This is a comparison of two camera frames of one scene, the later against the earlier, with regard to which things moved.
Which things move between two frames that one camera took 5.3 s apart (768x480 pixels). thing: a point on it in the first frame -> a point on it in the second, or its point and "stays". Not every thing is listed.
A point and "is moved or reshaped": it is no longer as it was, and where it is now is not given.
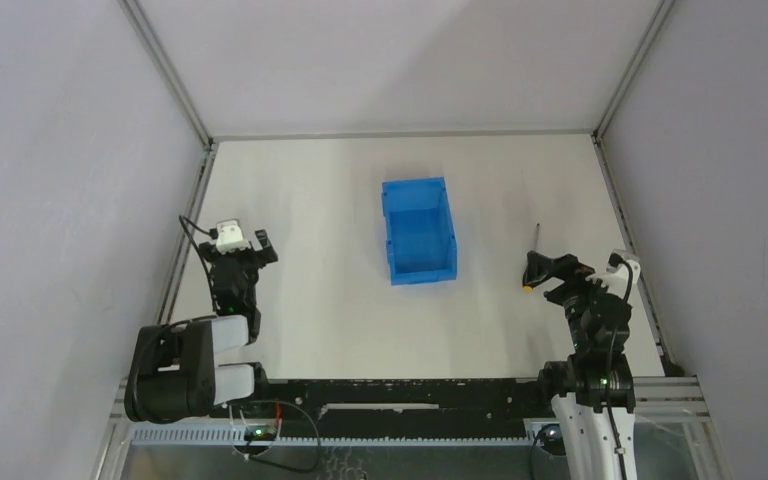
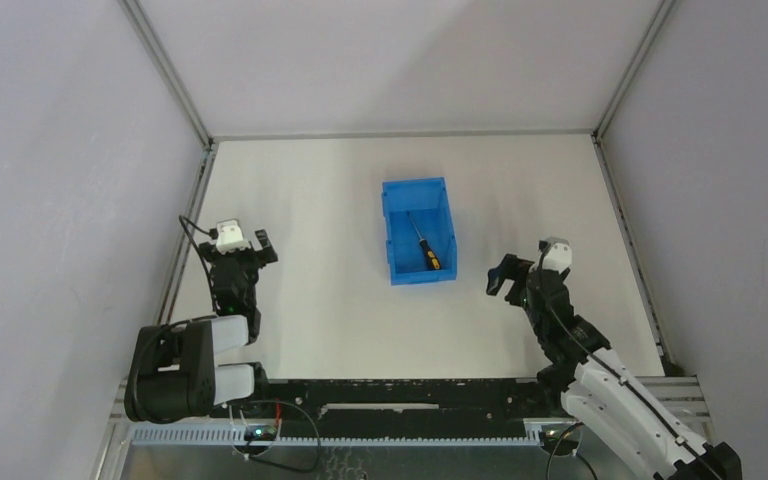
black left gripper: [244, 257] stays
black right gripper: [569, 268] -> [513, 268]
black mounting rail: [415, 404] stays
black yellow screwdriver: [536, 267] is moved or reshaped
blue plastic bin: [420, 231] stays
